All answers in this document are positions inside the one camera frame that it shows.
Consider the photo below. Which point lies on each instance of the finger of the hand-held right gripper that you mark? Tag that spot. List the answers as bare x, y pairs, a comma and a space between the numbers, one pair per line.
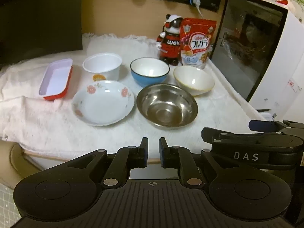
263, 125
218, 133

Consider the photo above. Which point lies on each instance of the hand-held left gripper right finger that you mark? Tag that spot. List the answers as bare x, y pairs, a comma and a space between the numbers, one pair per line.
163, 155

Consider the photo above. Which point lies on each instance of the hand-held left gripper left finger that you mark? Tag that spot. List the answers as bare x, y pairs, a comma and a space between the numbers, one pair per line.
144, 155

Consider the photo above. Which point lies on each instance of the stainless steel bowl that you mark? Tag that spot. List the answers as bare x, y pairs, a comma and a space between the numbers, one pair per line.
166, 106

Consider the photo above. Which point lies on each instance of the cream ceramic bowl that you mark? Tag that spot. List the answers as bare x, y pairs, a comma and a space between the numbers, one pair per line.
192, 78

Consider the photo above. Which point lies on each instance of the white floral plate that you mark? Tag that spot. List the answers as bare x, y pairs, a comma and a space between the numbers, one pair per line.
102, 104

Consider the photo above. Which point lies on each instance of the blue ceramic bowl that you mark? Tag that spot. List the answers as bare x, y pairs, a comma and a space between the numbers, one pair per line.
149, 70

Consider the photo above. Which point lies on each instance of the red rectangular foil tray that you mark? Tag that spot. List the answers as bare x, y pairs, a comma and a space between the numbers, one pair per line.
55, 80

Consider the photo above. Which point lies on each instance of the white glass-door appliance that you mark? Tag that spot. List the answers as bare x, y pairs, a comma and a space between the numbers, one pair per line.
285, 64

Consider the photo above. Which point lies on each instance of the white fluffy blanket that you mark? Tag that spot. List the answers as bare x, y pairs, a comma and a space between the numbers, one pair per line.
59, 128

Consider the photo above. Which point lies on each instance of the red cereal bag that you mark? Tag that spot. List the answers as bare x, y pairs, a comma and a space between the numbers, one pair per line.
198, 45

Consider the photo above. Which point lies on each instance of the panda robot figurine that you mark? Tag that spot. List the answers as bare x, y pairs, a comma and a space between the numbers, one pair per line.
169, 42

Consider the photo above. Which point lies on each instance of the white red plush toy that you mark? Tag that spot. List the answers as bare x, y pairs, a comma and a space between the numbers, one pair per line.
285, 2

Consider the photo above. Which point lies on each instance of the black monitor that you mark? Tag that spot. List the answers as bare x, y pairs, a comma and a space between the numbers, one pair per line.
35, 23

